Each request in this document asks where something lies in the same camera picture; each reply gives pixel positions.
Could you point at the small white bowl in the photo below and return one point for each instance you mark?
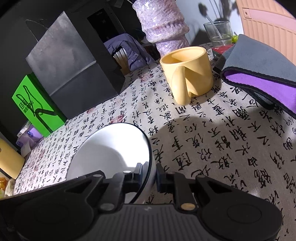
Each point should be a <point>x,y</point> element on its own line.
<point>117,148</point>

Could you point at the white rubber gloves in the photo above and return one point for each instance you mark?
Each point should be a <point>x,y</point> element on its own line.
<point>9,191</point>

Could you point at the yellow mug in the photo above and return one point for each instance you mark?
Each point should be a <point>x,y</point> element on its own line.
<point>188,73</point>

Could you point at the calligraphy tablecloth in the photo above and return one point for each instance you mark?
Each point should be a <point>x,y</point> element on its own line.
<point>225,134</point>

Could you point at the black paper bag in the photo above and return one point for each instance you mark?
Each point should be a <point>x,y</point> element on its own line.
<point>74,66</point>

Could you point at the yellow thermos jug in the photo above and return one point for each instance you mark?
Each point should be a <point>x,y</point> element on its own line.
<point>10,160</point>

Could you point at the purple tissue pack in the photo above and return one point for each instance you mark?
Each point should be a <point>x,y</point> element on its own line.
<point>28,137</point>

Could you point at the green paper bag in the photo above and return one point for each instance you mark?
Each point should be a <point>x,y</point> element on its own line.
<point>37,106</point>

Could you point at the clear glass cup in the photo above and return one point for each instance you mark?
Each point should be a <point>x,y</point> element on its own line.
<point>219,33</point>

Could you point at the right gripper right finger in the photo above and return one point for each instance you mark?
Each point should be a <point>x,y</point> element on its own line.
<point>173,183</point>

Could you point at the purple jacket on chair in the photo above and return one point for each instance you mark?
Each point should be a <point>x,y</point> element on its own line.
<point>136,55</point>

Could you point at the pink small suitcase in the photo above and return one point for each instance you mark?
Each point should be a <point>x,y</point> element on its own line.
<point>268,22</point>

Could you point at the yellow-green snack box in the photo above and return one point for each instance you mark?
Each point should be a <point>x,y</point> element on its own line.
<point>3,184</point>

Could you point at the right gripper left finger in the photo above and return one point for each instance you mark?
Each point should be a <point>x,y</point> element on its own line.
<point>120,184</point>

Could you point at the purple ceramic vase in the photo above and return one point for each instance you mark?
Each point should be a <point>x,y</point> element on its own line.
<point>163,24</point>

